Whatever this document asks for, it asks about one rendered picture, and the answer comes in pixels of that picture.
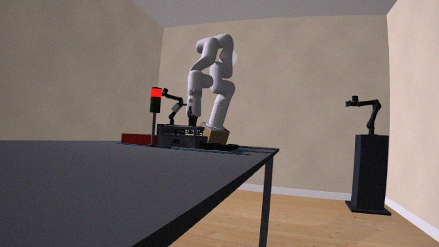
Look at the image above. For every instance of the red open-top bin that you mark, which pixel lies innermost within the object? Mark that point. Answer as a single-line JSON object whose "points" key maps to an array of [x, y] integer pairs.
{"points": [[138, 139]]}

